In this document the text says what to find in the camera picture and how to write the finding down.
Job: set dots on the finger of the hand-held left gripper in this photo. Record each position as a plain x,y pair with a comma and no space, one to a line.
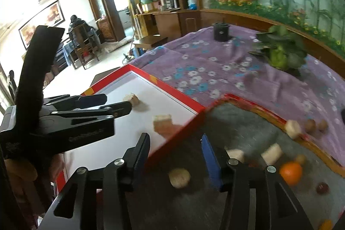
107,110
80,100

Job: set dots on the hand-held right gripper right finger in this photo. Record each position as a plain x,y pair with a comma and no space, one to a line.
213,168

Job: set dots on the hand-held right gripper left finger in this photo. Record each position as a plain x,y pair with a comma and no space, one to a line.
142,154

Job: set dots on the round beige fruit chunk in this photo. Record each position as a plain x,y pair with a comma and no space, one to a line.
179,177

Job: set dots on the red box with white inside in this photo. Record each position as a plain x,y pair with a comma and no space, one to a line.
151,100

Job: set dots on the orange tangerine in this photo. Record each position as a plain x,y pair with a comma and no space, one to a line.
290,173

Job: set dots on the person's left hand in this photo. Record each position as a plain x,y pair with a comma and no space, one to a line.
20,170

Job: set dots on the beige cut fruit chunk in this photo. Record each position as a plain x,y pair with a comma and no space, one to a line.
132,99
235,156
272,153
163,125

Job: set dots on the wooden chair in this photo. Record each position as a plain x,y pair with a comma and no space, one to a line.
86,49

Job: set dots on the grey furry mat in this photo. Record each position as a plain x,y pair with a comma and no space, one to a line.
242,125

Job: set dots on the white floor cloth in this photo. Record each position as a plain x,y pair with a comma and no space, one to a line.
116,45

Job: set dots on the wooden slatted cabinet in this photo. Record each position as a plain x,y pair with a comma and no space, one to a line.
105,29

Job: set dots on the small wooden table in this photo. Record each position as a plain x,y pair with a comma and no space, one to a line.
151,41

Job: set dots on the cream wooden block on cloth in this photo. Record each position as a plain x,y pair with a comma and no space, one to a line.
292,129

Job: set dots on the purple floral tablecloth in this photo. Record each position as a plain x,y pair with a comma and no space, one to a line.
215,65

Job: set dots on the brown kiwi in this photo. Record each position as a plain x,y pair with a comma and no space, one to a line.
322,125
310,126

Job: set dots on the wooden counter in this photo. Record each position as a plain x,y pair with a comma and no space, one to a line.
172,21

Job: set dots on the small dark red fruit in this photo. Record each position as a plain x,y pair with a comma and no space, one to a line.
322,188

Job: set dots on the yellow orange fruit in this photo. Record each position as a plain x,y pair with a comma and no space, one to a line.
326,225

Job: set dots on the green bok choy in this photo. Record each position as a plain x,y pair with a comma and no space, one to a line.
279,56

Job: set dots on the black cylindrical cup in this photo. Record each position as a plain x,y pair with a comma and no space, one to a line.
221,32

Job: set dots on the framed wall painting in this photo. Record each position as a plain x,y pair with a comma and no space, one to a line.
40,22

